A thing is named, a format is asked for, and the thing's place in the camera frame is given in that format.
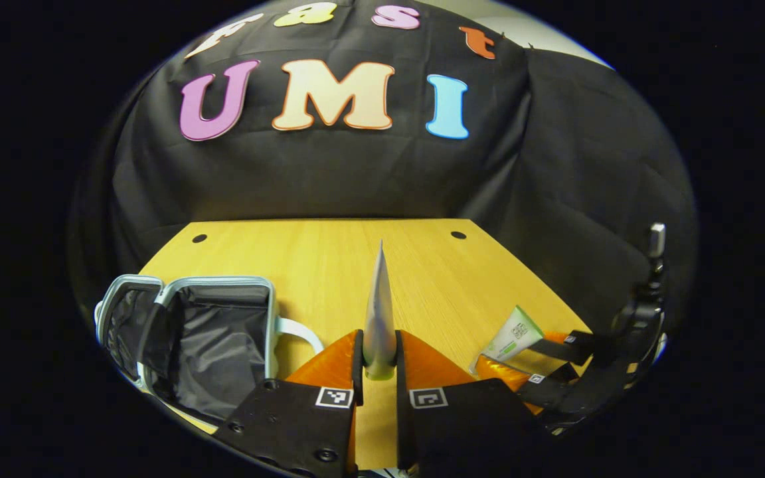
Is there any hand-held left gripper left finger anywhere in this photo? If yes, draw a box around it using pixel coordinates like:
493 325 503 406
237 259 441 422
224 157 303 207
213 329 365 478

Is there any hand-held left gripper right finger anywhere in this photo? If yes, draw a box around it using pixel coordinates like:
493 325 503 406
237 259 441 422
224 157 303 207
394 329 544 473

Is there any silver cream tube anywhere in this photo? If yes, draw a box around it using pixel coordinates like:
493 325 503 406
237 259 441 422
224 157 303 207
363 239 400 382

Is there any white green cream tube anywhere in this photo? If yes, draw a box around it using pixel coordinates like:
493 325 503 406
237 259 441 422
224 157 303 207
467 305 546 376

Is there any pale blue suitcase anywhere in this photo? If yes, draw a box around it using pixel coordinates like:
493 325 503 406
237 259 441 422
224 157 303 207
94 274 325 432

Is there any black backdrop cloth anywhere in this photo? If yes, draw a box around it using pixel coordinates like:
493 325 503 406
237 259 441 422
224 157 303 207
67 0 699 346

